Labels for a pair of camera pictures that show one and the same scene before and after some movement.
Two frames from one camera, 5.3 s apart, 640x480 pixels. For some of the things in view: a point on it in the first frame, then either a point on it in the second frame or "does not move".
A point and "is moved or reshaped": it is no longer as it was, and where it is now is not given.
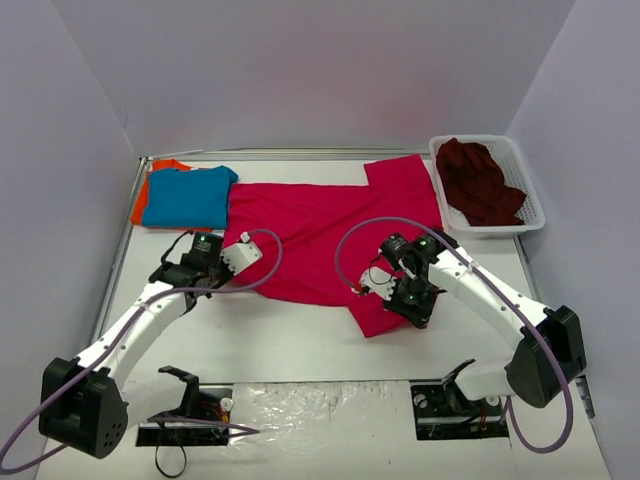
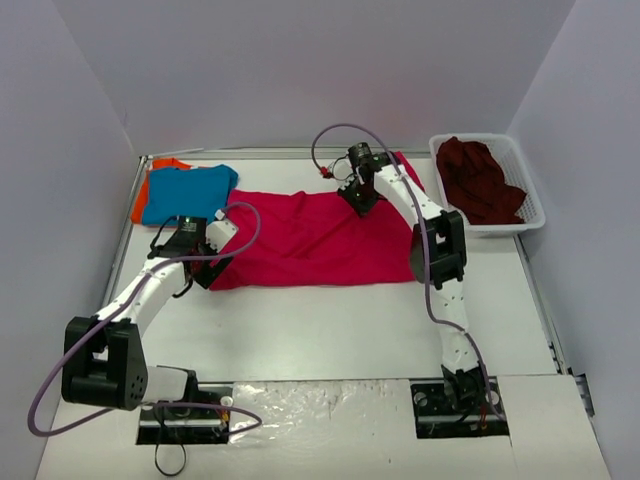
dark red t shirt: (474, 184) does not move
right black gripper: (409, 310) → (357, 195)
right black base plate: (442, 411) does not move
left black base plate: (204, 420) does not move
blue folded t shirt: (187, 198) does not move
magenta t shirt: (317, 239) is moved or reshaped
